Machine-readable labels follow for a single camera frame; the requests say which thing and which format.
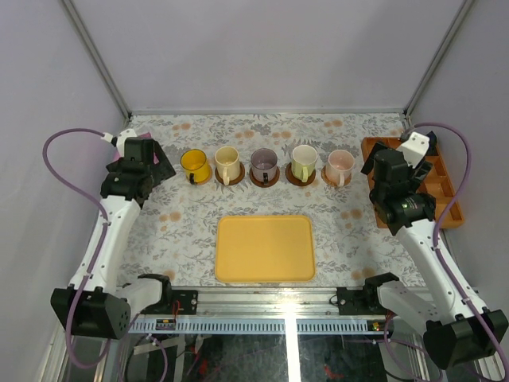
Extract pink mug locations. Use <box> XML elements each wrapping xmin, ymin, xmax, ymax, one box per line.
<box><xmin>325</xmin><ymin>150</ymin><xmax>355</xmax><ymax>187</ymax></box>

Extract dark brown coaster bottom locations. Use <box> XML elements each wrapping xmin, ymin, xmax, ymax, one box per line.
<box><xmin>285</xmin><ymin>163</ymin><xmax>317</xmax><ymax>187</ymax></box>

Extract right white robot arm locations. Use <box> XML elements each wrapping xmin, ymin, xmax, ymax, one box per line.
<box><xmin>361</xmin><ymin>141</ymin><xmax>508</xmax><ymax>369</ymax></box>

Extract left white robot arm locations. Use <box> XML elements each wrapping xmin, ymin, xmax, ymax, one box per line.
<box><xmin>50</xmin><ymin>129</ymin><xmax>176</xmax><ymax>340</ymax></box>

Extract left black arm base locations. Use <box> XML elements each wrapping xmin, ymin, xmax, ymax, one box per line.
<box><xmin>158</xmin><ymin>289</ymin><xmax>199</xmax><ymax>316</ymax></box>

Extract pink star cloth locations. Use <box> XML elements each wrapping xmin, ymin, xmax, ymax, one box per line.
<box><xmin>113</xmin><ymin>133</ymin><xmax>159</xmax><ymax>164</ymax></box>

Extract yellow plastic tray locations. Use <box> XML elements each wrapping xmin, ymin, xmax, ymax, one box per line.
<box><xmin>215</xmin><ymin>215</ymin><xmax>316</xmax><ymax>283</ymax></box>

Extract purple mug black handle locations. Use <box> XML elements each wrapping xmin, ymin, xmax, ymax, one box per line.
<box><xmin>251</xmin><ymin>148</ymin><xmax>278</xmax><ymax>185</ymax></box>

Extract black folded item corner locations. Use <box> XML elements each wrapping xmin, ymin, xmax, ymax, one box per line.
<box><xmin>426</xmin><ymin>131</ymin><xmax>438</xmax><ymax>156</ymax></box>

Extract white mug green handle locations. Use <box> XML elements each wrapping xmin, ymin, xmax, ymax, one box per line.
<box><xmin>291</xmin><ymin>145</ymin><xmax>318</xmax><ymax>183</ymax></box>

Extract cream mug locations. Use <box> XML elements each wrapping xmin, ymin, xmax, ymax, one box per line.
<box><xmin>215</xmin><ymin>146</ymin><xmax>240</xmax><ymax>185</ymax></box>

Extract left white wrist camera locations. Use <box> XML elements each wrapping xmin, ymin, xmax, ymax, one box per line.
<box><xmin>101</xmin><ymin>129</ymin><xmax>138</xmax><ymax>157</ymax></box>

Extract dark brown coaster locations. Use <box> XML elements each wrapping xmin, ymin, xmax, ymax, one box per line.
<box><xmin>285</xmin><ymin>163</ymin><xmax>317</xmax><ymax>187</ymax></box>
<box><xmin>214</xmin><ymin>162</ymin><xmax>246</xmax><ymax>186</ymax></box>
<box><xmin>249</xmin><ymin>166</ymin><xmax>280</xmax><ymax>188</ymax></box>

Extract woven tan coaster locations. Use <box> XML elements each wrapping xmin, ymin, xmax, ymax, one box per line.
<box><xmin>321</xmin><ymin>167</ymin><xmax>352</xmax><ymax>188</ymax></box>

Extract aluminium front rail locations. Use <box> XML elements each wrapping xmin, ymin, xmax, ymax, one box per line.
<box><xmin>115</xmin><ymin>286</ymin><xmax>438</xmax><ymax>334</ymax></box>

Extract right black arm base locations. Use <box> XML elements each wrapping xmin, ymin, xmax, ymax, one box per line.
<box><xmin>336</xmin><ymin>285</ymin><xmax>393</xmax><ymax>316</ymax></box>

